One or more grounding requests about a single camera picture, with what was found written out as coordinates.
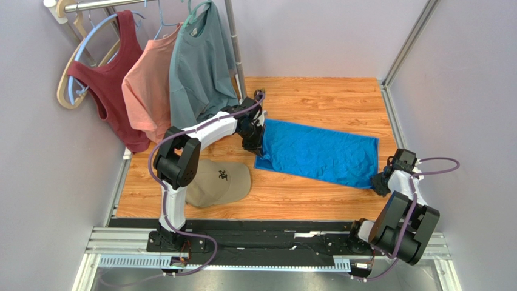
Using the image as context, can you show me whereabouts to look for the maroon tank top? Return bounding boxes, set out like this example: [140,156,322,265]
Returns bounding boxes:
[67,10,150,153]

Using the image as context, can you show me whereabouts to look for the wooden clothes hanger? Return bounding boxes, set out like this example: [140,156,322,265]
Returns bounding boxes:
[45,1,121,109]

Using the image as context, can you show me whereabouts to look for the beige baseball cap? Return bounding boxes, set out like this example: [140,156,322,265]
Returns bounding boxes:
[186,159,251,208]

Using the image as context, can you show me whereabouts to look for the blue cloth napkin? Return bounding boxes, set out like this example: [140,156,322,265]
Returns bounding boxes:
[254,119,379,189]

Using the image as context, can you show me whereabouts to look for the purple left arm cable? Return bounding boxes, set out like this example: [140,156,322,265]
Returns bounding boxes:
[147,92,266,277]

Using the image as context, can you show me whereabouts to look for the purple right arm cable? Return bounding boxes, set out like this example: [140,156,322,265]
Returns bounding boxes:
[350,156,461,282]

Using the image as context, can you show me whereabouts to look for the aluminium frame rail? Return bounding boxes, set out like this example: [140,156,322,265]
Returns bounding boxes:
[73,218,461,290]

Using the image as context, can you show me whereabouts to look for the light blue clothes hanger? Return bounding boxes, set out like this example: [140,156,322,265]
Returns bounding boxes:
[57,14,121,109]

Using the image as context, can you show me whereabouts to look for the pink t-shirt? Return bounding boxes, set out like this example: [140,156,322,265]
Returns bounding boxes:
[121,28,180,143]

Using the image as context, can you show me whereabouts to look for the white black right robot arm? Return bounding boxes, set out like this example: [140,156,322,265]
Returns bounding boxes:
[350,149,440,265]

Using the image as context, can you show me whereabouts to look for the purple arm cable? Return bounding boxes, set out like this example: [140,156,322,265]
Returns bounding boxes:
[147,92,266,277]
[350,156,461,282]

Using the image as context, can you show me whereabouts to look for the teal clothes hanger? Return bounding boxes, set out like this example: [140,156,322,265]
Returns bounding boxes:
[182,0,213,28]

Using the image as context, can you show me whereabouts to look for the teal t-shirt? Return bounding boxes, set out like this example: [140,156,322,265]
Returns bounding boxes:
[169,1,238,129]

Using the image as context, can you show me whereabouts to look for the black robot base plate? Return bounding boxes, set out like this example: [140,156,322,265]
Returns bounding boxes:
[146,230,375,256]

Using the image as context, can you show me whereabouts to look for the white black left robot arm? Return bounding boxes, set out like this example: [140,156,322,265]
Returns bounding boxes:
[148,90,266,235]

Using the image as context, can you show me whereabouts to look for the metal clothes rack pole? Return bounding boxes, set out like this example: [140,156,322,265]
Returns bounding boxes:
[43,1,248,98]

